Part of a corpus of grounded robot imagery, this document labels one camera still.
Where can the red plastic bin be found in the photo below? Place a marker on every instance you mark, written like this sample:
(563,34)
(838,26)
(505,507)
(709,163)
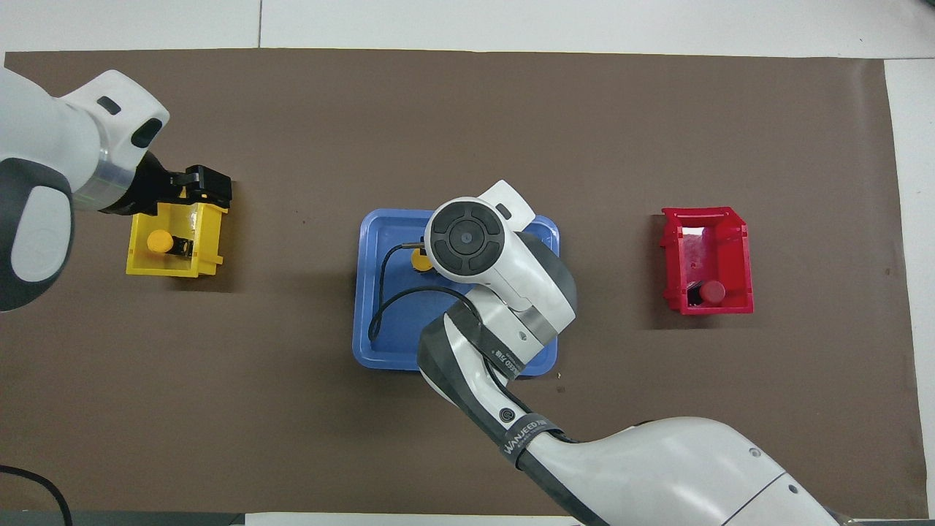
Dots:
(719,256)

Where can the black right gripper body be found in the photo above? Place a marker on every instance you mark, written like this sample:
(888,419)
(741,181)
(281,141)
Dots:
(150,186)

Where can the yellow push button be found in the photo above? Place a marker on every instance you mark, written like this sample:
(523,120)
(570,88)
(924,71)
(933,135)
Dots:
(161,241)
(419,260)

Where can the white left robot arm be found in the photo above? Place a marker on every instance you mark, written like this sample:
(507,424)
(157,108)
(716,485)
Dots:
(44,168)

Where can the blue plastic tray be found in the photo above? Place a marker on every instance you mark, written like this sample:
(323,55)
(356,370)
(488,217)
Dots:
(380,351)

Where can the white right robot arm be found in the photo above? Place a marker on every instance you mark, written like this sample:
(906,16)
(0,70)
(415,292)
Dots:
(657,467)

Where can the brown paper table mat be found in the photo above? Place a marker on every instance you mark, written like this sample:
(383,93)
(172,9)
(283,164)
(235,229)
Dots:
(292,131)

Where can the yellow plastic bin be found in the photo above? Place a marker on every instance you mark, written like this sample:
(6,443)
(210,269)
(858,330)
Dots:
(208,241)

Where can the red push button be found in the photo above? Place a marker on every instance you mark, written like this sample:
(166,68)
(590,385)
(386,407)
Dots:
(710,293)

